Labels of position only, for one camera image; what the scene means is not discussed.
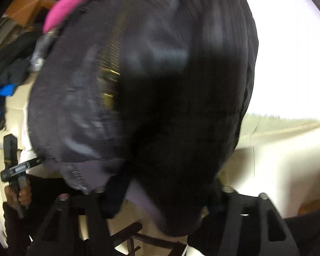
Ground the black ribbed garment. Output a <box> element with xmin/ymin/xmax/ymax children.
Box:
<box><xmin>28</xmin><ymin>0</ymin><xmax>258</xmax><ymax>236</ymax></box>

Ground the dark clothes pile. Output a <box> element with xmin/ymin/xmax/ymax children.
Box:
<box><xmin>0</xmin><ymin>31</ymin><xmax>41</xmax><ymax>89</ymax></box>

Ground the left hand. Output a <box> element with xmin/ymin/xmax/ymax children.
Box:
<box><xmin>4</xmin><ymin>179</ymin><xmax>32</xmax><ymax>210</ymax></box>

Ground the grey plastic bag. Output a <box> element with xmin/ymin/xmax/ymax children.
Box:
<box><xmin>30</xmin><ymin>28</ymin><xmax>60</xmax><ymax>72</ymax></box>

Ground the white pink bed blanket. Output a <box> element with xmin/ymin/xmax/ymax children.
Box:
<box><xmin>247</xmin><ymin>0</ymin><xmax>320</xmax><ymax>121</ymax></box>

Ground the magenta pillow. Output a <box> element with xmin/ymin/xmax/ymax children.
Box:
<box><xmin>42</xmin><ymin>0</ymin><xmax>83</xmax><ymax>33</ymax></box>

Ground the wooden chair frame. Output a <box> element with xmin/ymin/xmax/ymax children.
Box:
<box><xmin>4</xmin><ymin>0</ymin><xmax>59</xmax><ymax>28</ymax></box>

